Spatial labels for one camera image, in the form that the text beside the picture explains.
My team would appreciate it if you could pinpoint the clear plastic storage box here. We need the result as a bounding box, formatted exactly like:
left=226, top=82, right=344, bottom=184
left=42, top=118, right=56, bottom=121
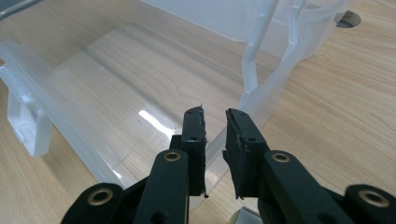
left=0, top=21, right=307, bottom=195

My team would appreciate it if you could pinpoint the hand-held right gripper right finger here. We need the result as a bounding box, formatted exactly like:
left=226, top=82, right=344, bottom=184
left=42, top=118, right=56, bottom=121
left=222, top=107, right=353, bottom=224

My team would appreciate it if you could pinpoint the green and white carton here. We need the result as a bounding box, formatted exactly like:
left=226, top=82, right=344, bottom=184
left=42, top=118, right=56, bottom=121
left=232, top=206, right=263, bottom=224

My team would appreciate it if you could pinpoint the clear plastic box lid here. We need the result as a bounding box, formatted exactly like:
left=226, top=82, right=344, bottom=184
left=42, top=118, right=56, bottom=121
left=141, top=0, right=353, bottom=62

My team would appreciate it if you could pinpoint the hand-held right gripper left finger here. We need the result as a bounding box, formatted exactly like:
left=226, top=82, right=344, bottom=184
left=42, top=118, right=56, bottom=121
left=134, top=105, right=209, bottom=224

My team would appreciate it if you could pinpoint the dark round table grommet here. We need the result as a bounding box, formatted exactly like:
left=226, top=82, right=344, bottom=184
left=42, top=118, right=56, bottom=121
left=335, top=9, right=362, bottom=29

